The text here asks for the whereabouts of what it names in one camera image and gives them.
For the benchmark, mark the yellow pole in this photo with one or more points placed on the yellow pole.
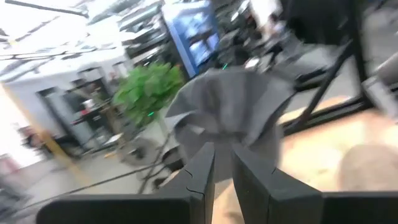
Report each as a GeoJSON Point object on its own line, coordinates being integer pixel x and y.
{"type": "Point", "coordinates": [53, 146]}

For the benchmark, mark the grey baseball cap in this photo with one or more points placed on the grey baseball cap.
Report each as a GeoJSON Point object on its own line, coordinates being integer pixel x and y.
{"type": "Point", "coordinates": [230, 102]}

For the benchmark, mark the green leafy plant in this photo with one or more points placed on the green leafy plant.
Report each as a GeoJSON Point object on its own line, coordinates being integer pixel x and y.
{"type": "Point", "coordinates": [146, 90]}

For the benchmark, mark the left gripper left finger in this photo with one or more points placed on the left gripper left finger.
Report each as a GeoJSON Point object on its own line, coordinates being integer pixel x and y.
{"type": "Point", "coordinates": [174, 208]}

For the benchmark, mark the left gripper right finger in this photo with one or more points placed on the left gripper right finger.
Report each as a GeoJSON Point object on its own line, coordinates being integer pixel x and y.
{"type": "Point", "coordinates": [280, 205]}

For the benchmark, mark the black aluminium table frame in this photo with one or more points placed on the black aluminium table frame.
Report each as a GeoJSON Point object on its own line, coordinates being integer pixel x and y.
{"type": "Point", "coordinates": [360, 77]}

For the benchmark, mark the beige baseball cap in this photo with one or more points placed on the beige baseball cap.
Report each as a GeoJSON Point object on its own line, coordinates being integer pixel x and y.
{"type": "Point", "coordinates": [370, 168]}

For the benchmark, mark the black floor fan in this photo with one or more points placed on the black floor fan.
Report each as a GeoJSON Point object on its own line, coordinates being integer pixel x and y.
{"type": "Point", "coordinates": [140, 151]}

